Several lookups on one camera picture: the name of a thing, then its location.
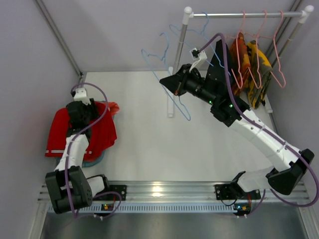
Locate orange camouflage trousers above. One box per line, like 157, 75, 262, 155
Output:
229, 32, 251, 96

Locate light blue hanger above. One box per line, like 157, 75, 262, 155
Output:
169, 6, 219, 73
141, 32, 192, 121

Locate aluminium mounting rail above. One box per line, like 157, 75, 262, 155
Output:
37, 181, 310, 204

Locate red trousers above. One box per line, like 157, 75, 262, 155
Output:
45, 102, 120, 163

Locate teal plastic bin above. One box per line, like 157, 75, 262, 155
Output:
82, 102, 117, 167

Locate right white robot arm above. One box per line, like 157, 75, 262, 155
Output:
159, 64, 314, 197

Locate pink hanger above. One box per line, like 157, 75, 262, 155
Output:
260, 10, 286, 89
223, 10, 249, 89
242, 9, 267, 89

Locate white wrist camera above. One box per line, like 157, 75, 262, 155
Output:
189, 48, 207, 72
71, 88, 91, 106

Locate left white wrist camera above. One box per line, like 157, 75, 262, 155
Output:
71, 88, 91, 106

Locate white metal clothes rack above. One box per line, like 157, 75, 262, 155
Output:
179, 0, 314, 107

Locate yellow camouflage trousers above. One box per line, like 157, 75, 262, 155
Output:
247, 40, 272, 109

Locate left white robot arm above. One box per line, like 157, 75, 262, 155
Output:
45, 98, 110, 214

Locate grey slotted cable duct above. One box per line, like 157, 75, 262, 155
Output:
84, 203, 249, 214

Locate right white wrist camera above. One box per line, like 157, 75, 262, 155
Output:
189, 48, 207, 72

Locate orange white tie-dye trousers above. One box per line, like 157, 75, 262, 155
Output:
108, 102, 120, 117

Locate black trousers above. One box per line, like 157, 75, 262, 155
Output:
205, 40, 235, 86

